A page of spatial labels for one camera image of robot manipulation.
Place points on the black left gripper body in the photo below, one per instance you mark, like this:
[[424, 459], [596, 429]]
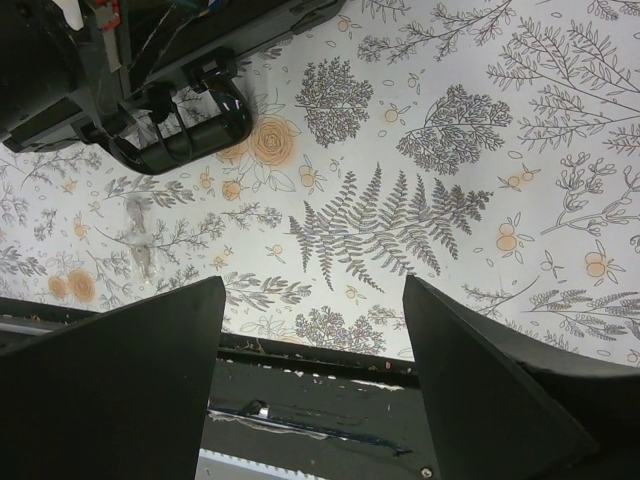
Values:
[[60, 64]]

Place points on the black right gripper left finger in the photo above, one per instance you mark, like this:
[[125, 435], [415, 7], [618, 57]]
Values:
[[119, 395]]

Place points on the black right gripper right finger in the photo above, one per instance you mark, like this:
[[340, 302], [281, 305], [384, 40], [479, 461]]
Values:
[[501, 405]]

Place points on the black poker set case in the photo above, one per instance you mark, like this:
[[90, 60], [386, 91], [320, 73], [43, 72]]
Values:
[[179, 64]]

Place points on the small case key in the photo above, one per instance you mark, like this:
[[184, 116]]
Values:
[[144, 257], [136, 209]]

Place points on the slotted cable duct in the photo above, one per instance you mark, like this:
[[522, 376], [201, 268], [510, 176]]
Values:
[[213, 465]]

